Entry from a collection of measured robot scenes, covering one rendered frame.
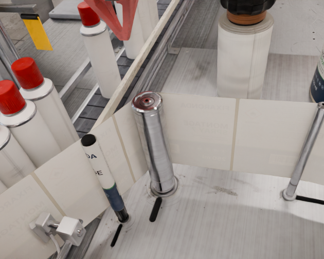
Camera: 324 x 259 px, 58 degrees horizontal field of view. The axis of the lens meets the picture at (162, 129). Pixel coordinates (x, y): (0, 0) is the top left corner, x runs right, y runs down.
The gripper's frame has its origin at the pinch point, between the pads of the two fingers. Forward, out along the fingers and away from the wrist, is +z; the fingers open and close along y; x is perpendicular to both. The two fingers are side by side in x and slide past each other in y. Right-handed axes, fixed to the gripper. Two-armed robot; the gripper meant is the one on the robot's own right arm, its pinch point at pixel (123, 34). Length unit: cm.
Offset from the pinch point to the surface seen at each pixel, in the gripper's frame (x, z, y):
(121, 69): 14.7, 21.2, 20.7
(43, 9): 191, 88, 197
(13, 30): 225, 103, 182
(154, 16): 11.0, 16.1, 38.1
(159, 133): -7.6, 7.7, -10.4
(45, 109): 11.3, 8.0, -8.5
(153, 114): -7.4, 4.2, -10.7
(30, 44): 56, 25, 36
